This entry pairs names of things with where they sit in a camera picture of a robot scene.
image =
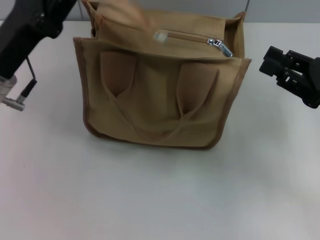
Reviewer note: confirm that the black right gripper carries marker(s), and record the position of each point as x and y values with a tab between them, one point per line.
312	85

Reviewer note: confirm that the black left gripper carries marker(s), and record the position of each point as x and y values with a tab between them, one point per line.
20	42

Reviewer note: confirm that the silver metal zipper pull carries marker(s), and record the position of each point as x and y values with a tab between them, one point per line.
222	47

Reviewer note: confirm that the khaki canvas food bag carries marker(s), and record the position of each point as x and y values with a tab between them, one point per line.
160	100

